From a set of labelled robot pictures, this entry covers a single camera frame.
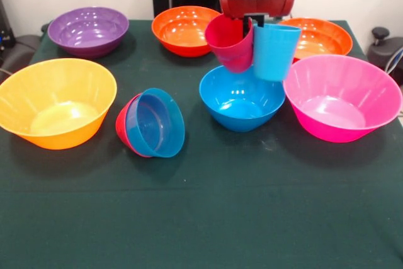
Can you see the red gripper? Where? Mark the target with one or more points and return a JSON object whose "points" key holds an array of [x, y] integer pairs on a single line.
{"points": [[255, 6]]}

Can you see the red plastic cup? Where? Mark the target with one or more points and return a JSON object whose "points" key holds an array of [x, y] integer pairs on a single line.
{"points": [[226, 45]]}

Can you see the blue plastic cup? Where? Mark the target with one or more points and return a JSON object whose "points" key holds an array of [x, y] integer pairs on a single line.
{"points": [[272, 54]]}

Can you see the opaque blue plastic bowl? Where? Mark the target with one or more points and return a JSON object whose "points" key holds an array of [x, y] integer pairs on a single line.
{"points": [[242, 105]]}

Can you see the orange plastic bowl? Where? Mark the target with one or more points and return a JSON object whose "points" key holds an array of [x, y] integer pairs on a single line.
{"points": [[324, 42], [173, 43]]}

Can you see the small translucent blue bowl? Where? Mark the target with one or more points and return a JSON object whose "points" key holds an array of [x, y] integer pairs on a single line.
{"points": [[163, 136]]}

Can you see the small red plastic bowl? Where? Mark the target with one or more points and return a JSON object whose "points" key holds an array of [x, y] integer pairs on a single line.
{"points": [[121, 127]]}

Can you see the large pink plastic bowl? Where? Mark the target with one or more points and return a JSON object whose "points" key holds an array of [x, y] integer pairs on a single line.
{"points": [[340, 92]]}

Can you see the black round equipment with knob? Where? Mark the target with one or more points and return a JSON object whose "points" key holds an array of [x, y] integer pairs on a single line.
{"points": [[382, 51]]}

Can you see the purple plastic bowl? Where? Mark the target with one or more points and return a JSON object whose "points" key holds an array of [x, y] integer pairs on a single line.
{"points": [[104, 47]]}

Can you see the dark green tablecloth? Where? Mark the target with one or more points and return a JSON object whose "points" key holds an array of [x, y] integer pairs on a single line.
{"points": [[315, 218]]}

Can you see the large yellow-orange plastic bowl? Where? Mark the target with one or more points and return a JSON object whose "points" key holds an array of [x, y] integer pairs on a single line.
{"points": [[56, 92]]}

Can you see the black equipment box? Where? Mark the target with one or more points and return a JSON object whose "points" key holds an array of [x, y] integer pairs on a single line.
{"points": [[4, 36]]}

